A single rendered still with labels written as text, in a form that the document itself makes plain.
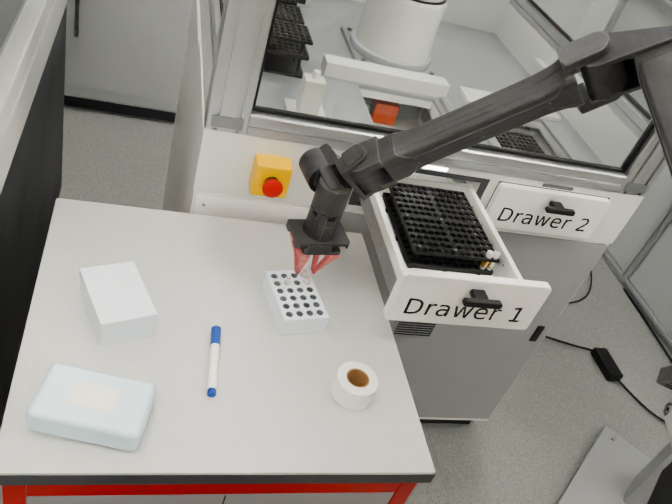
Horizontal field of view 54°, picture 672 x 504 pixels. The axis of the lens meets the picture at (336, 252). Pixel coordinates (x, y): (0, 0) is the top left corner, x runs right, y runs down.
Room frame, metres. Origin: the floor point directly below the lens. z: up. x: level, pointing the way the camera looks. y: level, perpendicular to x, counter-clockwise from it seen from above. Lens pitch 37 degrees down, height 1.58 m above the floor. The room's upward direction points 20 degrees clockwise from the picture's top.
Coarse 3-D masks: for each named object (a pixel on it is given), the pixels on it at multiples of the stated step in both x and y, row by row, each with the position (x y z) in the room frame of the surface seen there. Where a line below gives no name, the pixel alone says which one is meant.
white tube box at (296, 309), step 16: (272, 272) 0.92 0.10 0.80; (288, 272) 0.93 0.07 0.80; (272, 288) 0.87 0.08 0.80; (288, 288) 0.89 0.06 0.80; (304, 288) 0.90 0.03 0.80; (272, 304) 0.86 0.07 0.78; (288, 304) 0.85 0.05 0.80; (304, 304) 0.87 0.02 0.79; (320, 304) 0.88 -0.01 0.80; (288, 320) 0.81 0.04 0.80; (304, 320) 0.83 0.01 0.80; (320, 320) 0.85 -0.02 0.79
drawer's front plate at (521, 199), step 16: (496, 192) 1.30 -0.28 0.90; (512, 192) 1.30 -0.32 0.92; (528, 192) 1.32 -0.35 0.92; (544, 192) 1.33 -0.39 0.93; (560, 192) 1.36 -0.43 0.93; (496, 208) 1.30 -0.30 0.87; (512, 208) 1.31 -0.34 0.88; (528, 208) 1.32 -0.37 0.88; (544, 208) 1.34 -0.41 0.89; (576, 208) 1.37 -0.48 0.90; (592, 208) 1.39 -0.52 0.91; (608, 208) 1.40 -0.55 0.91; (496, 224) 1.30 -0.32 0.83; (512, 224) 1.32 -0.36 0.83; (528, 224) 1.33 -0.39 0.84; (560, 224) 1.36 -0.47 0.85; (576, 224) 1.38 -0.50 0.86; (592, 224) 1.40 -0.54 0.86
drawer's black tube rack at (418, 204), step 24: (384, 192) 1.19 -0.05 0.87; (408, 192) 1.18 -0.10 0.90; (432, 192) 1.21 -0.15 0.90; (456, 192) 1.25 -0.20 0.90; (408, 216) 1.09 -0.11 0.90; (432, 216) 1.12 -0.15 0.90; (456, 216) 1.15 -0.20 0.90; (408, 240) 1.06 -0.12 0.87; (432, 240) 1.04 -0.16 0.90; (456, 240) 1.07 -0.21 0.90; (480, 240) 1.10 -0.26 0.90; (408, 264) 0.99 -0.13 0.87; (432, 264) 1.01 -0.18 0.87; (456, 264) 1.04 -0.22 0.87; (480, 264) 1.06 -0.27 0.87
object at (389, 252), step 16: (416, 176) 1.26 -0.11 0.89; (464, 192) 1.30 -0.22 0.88; (368, 208) 1.13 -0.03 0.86; (384, 208) 1.10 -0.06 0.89; (480, 208) 1.23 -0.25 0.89; (368, 224) 1.10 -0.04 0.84; (384, 224) 1.05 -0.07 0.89; (384, 240) 1.02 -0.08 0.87; (496, 240) 1.13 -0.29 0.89; (384, 256) 0.99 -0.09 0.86; (400, 256) 0.96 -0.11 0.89; (384, 272) 0.97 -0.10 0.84; (496, 272) 1.09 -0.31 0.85; (512, 272) 1.05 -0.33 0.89
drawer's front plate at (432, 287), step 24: (408, 288) 0.88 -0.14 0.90; (432, 288) 0.90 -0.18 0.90; (456, 288) 0.91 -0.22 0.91; (480, 288) 0.93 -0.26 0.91; (504, 288) 0.95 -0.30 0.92; (528, 288) 0.97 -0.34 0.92; (384, 312) 0.88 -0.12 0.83; (432, 312) 0.91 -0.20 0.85; (480, 312) 0.94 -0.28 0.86; (504, 312) 0.96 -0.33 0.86; (528, 312) 0.98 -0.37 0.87
